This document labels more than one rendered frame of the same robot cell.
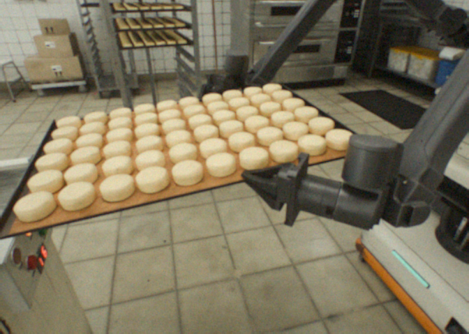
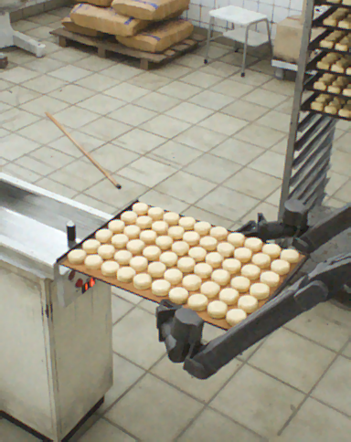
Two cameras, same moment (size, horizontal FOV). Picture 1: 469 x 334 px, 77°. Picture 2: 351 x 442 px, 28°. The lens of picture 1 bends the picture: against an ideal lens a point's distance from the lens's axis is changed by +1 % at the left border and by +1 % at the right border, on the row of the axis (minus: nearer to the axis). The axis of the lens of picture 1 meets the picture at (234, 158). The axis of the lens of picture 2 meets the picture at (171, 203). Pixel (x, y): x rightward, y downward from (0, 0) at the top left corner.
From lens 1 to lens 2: 1.50 m
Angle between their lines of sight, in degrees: 42
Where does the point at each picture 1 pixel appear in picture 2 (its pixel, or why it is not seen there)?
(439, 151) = (220, 345)
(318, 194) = (165, 328)
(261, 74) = (310, 235)
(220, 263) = (271, 417)
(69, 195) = (89, 260)
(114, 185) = (107, 267)
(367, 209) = (169, 347)
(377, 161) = (175, 324)
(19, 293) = (63, 295)
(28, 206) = (73, 256)
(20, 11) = not seen: outside the picture
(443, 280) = not seen: outside the picture
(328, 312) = not seen: outside the picture
